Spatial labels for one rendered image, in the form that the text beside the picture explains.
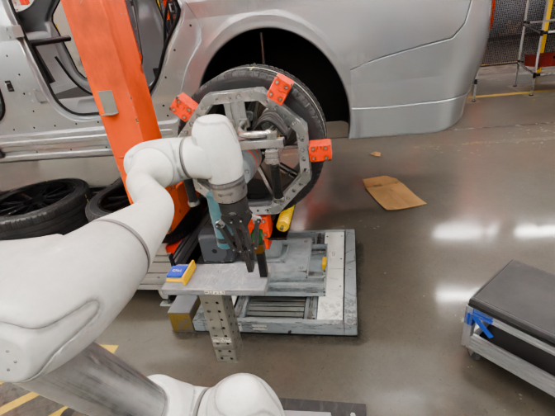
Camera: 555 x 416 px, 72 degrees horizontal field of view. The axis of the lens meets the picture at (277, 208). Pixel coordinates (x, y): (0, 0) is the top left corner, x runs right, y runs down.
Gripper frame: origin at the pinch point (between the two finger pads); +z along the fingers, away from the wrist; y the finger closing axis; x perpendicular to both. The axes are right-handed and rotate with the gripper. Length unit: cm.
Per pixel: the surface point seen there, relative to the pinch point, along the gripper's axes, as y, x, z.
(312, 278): 9, 65, 63
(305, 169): 15, 61, 2
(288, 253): -3, 79, 57
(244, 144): -3.8, 42.4, -18.9
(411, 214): 75, 151, 86
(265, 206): -6, 60, 17
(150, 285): -79, 66, 60
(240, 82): -6, 71, -35
